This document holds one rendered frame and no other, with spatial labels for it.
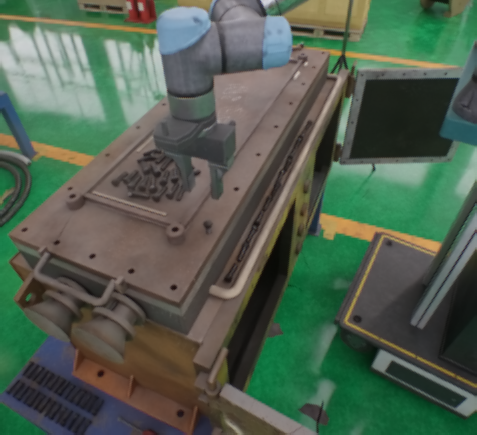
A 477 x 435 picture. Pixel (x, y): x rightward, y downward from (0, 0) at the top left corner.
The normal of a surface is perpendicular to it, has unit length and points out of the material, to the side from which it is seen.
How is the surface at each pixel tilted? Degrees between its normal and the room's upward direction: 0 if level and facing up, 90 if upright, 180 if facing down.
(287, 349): 0
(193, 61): 90
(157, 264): 0
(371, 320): 0
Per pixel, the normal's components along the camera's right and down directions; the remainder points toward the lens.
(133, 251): -0.03, -0.73
